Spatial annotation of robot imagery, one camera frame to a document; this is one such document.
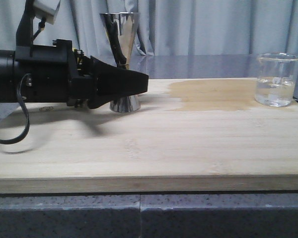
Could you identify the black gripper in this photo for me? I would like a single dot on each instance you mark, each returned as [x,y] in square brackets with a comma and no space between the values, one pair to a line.
[54,77]

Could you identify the steel double jigger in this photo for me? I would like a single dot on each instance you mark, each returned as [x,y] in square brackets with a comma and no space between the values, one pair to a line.
[121,29]

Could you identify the glass beaker with liquid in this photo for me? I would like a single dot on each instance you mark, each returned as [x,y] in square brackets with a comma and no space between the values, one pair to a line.
[276,79]

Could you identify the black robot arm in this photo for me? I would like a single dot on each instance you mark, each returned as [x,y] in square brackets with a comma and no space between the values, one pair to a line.
[9,79]

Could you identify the grey curtain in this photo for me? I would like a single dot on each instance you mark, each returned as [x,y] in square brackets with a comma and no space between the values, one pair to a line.
[182,27]

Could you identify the wooden cutting board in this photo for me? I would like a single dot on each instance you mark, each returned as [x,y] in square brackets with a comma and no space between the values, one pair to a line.
[189,135]

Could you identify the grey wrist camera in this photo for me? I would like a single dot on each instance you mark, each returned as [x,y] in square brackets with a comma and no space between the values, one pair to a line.
[47,9]

